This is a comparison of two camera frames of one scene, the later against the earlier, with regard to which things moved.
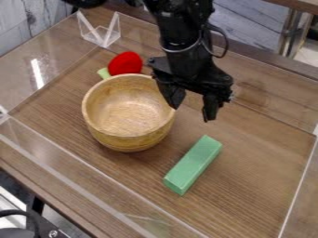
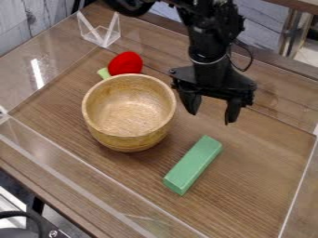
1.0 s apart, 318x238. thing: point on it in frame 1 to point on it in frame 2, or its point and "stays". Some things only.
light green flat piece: [103, 72] stays
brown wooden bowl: [129, 112] stays
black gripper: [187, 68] to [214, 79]
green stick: [181, 178] stays
